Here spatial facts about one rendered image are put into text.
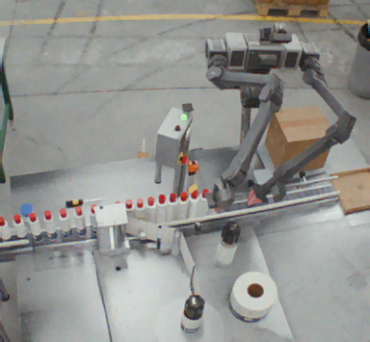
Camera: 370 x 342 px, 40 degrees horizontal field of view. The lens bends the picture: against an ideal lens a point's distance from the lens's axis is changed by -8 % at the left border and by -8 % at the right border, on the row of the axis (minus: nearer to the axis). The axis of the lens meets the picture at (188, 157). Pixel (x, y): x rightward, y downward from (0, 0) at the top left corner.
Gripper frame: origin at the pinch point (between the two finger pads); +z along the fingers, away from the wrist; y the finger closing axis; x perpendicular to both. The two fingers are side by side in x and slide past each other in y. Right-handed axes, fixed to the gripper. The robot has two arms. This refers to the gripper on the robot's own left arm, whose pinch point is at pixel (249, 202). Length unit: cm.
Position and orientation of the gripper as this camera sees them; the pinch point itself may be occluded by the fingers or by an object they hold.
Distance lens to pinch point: 276.5
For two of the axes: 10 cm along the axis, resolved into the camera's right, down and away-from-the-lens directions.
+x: 7.0, 3.2, 6.4
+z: -6.7, 5.9, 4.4
